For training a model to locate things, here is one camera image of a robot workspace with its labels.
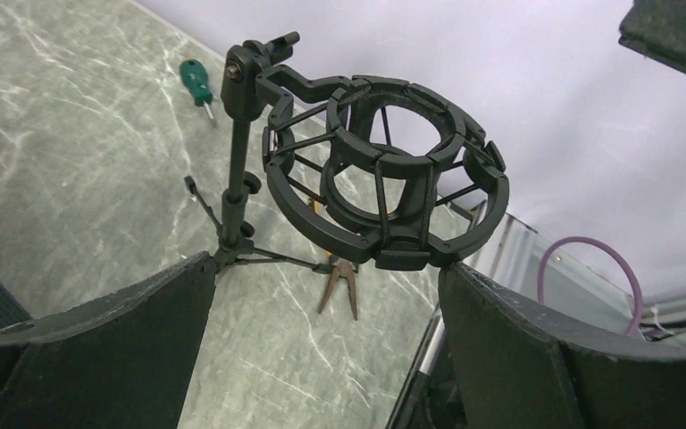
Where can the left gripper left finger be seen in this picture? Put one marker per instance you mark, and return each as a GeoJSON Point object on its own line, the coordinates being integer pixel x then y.
{"type": "Point", "coordinates": [124, 360]}

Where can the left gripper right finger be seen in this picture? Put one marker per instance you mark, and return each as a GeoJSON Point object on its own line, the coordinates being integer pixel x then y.
{"type": "Point", "coordinates": [519, 364]}

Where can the black tripod shock-mount stand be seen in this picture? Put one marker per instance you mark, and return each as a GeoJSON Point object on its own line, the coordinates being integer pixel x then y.
{"type": "Point", "coordinates": [369, 168]}

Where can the black front frame rail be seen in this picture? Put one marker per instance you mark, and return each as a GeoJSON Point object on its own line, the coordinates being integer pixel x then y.
{"type": "Point", "coordinates": [422, 401]}

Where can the green-handled screwdriver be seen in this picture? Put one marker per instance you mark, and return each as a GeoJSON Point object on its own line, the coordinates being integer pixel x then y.
{"type": "Point", "coordinates": [195, 79]}

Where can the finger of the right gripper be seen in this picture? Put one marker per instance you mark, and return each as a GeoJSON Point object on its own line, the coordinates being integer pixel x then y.
{"type": "Point", "coordinates": [657, 30]}

